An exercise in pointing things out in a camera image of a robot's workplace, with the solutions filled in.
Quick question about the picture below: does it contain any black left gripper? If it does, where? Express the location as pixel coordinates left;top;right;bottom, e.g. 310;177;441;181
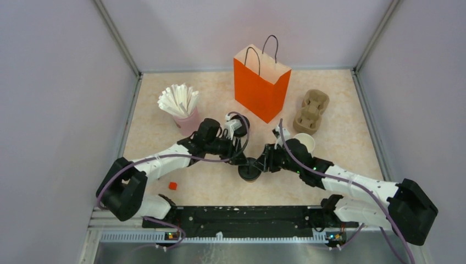
206;133;249;166

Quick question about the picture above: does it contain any orange paper bag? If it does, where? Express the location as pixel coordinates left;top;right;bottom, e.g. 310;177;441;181
233;35;292;123

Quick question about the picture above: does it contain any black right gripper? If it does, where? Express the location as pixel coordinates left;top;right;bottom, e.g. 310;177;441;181
253;142;302;174

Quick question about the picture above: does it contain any black lid stack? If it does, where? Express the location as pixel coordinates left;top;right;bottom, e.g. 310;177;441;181
231;114;250;138

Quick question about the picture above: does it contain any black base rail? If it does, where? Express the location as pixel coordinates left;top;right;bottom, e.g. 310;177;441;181
164;206;358;238

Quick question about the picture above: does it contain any black coffee cup lid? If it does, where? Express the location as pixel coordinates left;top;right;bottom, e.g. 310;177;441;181
238;157;261;177

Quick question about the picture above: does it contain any small red cube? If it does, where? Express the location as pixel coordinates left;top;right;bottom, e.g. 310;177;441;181
168;181;178;190

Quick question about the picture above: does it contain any brown paper cup stack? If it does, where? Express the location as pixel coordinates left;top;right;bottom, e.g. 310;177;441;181
293;133;316;153

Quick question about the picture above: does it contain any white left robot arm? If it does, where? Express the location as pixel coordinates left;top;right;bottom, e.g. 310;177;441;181
96;112;250;227

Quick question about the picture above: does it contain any cardboard cup carrier stack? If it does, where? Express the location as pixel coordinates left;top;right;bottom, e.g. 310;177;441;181
293;89;330;135

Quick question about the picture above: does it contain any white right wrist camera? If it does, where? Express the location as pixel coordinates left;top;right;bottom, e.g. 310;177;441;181
272;125;291;149

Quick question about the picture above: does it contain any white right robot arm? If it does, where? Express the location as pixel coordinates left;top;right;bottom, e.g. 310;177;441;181
253;139;439;246

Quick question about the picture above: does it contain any pink straw holder cup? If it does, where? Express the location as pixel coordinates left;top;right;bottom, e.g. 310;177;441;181
173;107;201;136

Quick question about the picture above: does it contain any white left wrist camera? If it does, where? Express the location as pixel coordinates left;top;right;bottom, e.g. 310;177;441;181
224;114;243;140

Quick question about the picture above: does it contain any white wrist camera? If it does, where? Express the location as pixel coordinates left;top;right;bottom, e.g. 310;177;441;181
272;125;291;149
224;114;243;140

